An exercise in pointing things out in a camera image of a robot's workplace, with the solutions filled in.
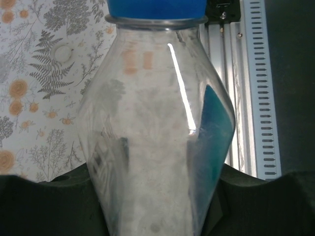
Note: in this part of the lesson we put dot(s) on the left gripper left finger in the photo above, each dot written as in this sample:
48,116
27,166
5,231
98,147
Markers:
44,209

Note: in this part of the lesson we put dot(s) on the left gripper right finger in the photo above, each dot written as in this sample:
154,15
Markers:
265,209

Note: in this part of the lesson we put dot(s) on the square clear bottle blue label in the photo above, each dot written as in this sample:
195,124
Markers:
152,123

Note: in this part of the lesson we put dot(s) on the blue bottle cap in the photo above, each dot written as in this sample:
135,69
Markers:
157,9

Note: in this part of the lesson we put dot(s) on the floral patterned table cover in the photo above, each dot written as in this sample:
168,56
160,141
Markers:
29,123

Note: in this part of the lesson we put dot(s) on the grey metal sheet panel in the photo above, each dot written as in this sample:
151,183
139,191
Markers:
295,86

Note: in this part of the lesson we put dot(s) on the wide aluminium frame rail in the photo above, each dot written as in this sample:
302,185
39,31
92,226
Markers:
236,61

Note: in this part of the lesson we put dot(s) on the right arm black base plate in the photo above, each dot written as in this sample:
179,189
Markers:
231,9

